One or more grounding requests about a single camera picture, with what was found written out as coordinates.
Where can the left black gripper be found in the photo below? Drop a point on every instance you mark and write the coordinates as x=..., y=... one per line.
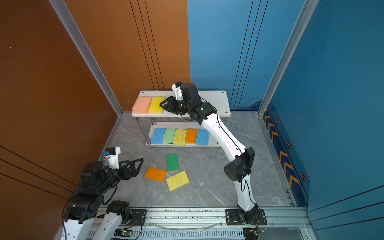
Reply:
x=134, y=172

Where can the blue sponge row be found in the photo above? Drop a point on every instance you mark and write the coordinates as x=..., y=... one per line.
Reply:
x=158, y=136
x=202, y=138

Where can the pink sponge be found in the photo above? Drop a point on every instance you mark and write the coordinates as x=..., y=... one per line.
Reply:
x=141, y=105

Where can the bright yellow sponge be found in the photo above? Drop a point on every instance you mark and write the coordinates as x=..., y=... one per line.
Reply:
x=155, y=108

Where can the pale yellow sponge row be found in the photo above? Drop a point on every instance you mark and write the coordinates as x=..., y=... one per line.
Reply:
x=180, y=137

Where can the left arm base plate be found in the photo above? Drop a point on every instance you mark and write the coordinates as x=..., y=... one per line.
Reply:
x=135, y=217

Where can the circuit board right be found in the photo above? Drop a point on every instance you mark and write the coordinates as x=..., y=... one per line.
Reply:
x=252, y=233

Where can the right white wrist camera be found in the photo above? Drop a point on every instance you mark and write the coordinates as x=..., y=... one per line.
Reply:
x=177, y=90

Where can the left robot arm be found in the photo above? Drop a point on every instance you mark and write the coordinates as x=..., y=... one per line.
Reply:
x=81, y=209

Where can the pale yellow sponge tilted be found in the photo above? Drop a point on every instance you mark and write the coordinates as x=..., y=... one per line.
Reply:
x=177, y=181

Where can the green circuit board left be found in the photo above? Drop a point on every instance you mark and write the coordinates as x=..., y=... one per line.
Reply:
x=125, y=232

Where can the white two-tier shelf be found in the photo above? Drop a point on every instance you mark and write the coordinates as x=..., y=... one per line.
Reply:
x=149, y=123

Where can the aluminium front rail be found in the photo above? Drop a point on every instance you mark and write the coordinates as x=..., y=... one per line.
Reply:
x=209, y=223

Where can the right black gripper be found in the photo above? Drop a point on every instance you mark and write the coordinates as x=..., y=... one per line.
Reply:
x=171, y=105

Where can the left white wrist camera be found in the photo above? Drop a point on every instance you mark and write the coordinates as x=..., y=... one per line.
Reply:
x=112, y=156

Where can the orange sponge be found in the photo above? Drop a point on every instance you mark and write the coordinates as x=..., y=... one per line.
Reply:
x=155, y=174
x=191, y=136

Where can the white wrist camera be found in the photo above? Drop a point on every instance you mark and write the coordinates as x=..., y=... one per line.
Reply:
x=112, y=156
x=177, y=90

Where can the dark green sponge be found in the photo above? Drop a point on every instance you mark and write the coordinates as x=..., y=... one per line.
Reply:
x=172, y=163

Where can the light green sponge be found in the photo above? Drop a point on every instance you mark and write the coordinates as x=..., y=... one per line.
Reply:
x=169, y=136

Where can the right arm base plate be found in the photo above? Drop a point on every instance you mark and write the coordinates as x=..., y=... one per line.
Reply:
x=236, y=217

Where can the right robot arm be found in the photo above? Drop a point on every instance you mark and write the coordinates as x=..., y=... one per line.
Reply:
x=187, y=101

